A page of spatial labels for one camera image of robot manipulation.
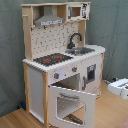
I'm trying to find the white toy oven door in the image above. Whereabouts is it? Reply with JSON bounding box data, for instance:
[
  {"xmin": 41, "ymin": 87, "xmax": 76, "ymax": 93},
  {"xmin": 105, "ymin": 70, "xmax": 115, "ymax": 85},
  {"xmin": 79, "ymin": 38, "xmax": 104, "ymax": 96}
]
[{"xmin": 49, "ymin": 86, "xmax": 96, "ymax": 128}]

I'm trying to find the white toy microwave door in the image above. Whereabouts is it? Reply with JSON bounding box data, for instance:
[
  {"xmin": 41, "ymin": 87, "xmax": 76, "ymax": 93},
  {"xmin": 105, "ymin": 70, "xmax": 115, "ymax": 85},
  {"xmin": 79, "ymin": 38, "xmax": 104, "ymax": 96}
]
[{"xmin": 67, "ymin": 4, "xmax": 89, "ymax": 20}]

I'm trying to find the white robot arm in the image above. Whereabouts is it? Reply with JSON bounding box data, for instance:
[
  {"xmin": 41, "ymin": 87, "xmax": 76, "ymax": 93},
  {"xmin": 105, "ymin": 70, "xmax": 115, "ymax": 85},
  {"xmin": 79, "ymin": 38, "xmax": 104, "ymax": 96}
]
[{"xmin": 108, "ymin": 78, "xmax": 128, "ymax": 99}]

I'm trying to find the wooden toy kitchen unit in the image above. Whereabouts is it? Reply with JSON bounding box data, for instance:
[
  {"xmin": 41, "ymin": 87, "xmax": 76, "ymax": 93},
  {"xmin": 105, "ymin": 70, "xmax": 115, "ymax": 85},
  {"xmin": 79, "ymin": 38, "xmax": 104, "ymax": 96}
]
[{"xmin": 22, "ymin": 2, "xmax": 105, "ymax": 128}]

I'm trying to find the red right oven knob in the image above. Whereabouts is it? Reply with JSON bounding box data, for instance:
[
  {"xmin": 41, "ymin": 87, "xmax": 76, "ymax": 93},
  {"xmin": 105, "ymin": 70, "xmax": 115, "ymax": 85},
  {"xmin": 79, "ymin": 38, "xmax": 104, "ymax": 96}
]
[{"xmin": 72, "ymin": 66, "xmax": 77, "ymax": 72}]

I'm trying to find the red oven knob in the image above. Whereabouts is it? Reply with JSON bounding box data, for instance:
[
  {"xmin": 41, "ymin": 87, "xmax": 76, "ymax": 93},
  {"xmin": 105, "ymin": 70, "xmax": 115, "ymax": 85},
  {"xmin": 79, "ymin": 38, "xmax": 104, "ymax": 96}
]
[
  {"xmin": 72, "ymin": 66, "xmax": 77, "ymax": 72},
  {"xmin": 54, "ymin": 73, "xmax": 60, "ymax": 79}
]

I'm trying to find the black toy stovetop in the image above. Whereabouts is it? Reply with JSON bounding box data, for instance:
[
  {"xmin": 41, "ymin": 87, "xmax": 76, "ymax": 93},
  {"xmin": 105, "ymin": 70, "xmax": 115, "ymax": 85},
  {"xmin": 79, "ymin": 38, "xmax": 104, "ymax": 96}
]
[{"xmin": 34, "ymin": 53, "xmax": 71, "ymax": 66}]

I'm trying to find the red left oven knob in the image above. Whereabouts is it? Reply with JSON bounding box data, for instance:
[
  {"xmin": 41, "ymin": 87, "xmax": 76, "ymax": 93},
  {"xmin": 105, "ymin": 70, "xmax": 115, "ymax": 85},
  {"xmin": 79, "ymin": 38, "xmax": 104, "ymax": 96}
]
[{"xmin": 54, "ymin": 73, "xmax": 60, "ymax": 79}]

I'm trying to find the metal toy sink basin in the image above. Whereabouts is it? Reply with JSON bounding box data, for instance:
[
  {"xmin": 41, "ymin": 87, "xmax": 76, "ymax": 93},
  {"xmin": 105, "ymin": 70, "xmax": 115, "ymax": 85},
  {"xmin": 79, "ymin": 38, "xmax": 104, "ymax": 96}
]
[{"xmin": 66, "ymin": 47, "xmax": 94, "ymax": 56}]

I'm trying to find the black toy faucet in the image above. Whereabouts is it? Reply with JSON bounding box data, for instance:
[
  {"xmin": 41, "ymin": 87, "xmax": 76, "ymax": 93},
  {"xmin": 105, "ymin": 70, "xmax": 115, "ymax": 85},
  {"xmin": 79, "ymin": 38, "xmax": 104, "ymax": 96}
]
[{"xmin": 67, "ymin": 32, "xmax": 83, "ymax": 50}]

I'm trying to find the white cabinet door with dispenser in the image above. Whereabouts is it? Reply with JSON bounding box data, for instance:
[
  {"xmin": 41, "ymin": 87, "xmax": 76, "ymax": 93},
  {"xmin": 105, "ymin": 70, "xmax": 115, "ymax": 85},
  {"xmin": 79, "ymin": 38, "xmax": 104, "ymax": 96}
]
[{"xmin": 80, "ymin": 55, "xmax": 102, "ymax": 95}]

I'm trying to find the grey toy range hood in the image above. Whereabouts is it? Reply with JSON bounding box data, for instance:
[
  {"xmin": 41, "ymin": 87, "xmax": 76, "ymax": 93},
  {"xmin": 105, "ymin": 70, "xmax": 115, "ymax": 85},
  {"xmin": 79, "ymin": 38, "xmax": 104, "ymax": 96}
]
[{"xmin": 34, "ymin": 5, "xmax": 64, "ymax": 27}]

